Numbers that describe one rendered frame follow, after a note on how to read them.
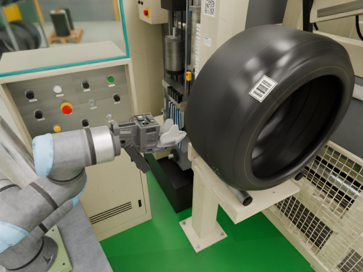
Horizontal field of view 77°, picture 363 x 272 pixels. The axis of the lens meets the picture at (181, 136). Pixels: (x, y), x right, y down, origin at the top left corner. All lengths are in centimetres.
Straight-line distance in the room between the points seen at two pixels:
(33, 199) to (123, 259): 127
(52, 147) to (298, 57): 62
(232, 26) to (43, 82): 83
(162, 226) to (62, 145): 146
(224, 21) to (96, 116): 77
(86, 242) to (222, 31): 108
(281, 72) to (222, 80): 15
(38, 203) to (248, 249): 152
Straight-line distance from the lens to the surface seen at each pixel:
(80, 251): 123
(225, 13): 94
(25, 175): 103
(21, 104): 124
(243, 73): 66
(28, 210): 63
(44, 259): 117
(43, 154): 55
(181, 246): 184
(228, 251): 185
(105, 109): 128
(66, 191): 65
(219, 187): 102
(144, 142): 59
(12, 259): 110
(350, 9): 107
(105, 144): 56
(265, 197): 111
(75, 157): 55
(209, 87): 71
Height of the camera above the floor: 162
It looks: 36 degrees down
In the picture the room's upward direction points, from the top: straight up
